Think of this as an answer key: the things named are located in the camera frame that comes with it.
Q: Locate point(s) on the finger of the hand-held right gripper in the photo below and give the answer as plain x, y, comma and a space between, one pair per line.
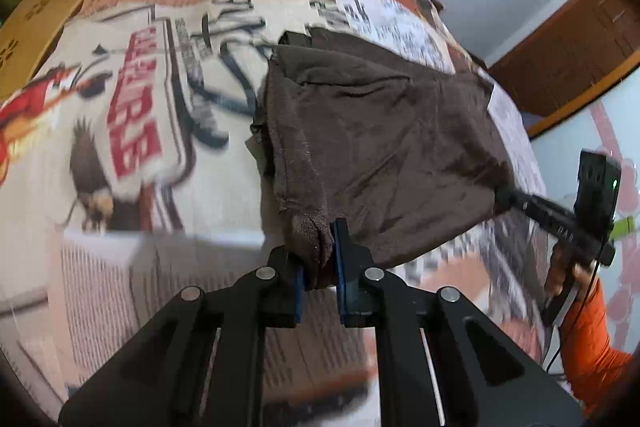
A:
527, 204

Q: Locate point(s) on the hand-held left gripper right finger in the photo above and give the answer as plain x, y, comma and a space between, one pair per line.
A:
342, 267

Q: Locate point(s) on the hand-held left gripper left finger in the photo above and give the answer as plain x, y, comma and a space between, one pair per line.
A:
298, 289

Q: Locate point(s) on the brown shirt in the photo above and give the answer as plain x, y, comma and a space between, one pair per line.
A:
375, 132

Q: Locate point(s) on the person's right forearm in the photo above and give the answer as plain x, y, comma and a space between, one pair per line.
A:
595, 347

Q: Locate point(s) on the person's right hand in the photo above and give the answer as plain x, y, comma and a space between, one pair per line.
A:
556, 274

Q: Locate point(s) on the wooden door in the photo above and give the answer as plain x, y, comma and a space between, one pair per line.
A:
575, 57

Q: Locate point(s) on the printed blanket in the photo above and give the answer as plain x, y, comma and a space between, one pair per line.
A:
100, 257

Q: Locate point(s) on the brown cardboard box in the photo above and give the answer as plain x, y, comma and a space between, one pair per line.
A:
30, 27

